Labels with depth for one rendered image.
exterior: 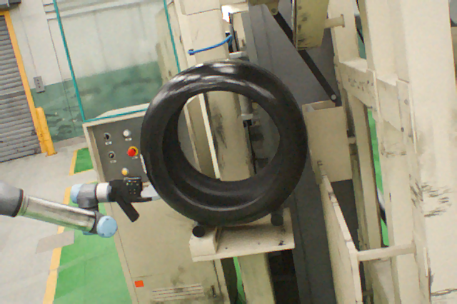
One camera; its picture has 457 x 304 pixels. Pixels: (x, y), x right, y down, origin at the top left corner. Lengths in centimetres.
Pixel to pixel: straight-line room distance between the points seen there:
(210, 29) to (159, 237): 115
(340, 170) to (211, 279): 103
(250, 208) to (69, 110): 922
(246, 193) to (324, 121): 41
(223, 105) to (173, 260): 100
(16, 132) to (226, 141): 911
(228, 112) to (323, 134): 39
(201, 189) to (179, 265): 79
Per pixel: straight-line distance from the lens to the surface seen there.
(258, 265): 213
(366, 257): 117
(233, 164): 196
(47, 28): 1064
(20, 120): 1080
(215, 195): 186
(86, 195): 179
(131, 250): 259
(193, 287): 262
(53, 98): 1062
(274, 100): 150
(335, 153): 188
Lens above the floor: 153
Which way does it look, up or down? 13 degrees down
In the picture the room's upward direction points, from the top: 12 degrees counter-clockwise
